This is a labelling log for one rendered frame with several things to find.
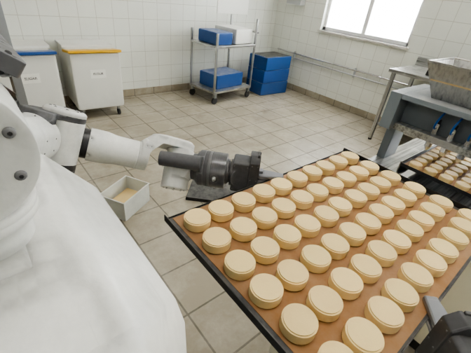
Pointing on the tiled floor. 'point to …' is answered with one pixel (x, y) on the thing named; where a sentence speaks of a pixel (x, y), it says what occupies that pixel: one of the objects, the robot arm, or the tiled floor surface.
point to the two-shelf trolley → (216, 65)
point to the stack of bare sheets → (207, 195)
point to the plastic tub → (127, 196)
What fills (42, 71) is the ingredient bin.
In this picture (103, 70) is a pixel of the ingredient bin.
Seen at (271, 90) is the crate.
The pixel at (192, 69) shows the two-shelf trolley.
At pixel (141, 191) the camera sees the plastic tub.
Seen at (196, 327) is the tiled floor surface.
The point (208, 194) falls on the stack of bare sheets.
